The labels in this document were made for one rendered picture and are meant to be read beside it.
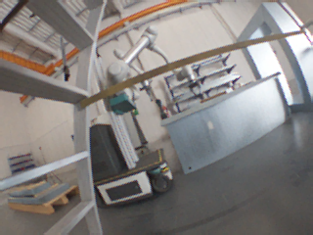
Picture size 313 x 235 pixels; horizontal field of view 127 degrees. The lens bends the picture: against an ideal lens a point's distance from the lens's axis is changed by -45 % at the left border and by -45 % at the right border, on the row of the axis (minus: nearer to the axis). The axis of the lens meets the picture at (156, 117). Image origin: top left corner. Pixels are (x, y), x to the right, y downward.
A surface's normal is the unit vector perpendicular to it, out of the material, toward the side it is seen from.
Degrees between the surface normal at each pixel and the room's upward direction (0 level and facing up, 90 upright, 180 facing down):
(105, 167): 90
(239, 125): 90
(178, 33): 90
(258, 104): 90
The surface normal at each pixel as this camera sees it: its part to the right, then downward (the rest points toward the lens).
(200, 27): -0.14, 0.00
